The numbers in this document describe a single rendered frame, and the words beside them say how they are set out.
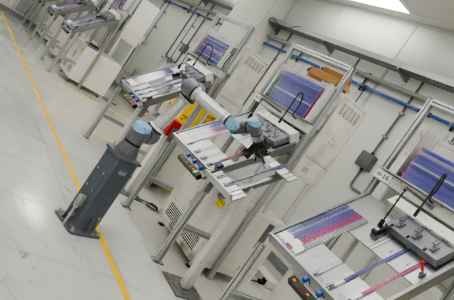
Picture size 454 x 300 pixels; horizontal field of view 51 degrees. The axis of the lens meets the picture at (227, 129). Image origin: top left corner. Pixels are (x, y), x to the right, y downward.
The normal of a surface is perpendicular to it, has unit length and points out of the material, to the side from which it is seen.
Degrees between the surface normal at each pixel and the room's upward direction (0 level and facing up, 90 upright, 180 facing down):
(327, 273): 45
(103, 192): 90
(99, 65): 90
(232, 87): 90
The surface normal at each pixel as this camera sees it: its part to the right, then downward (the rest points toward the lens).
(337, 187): -0.69, -0.42
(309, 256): -0.08, -0.88
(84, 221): 0.61, 0.47
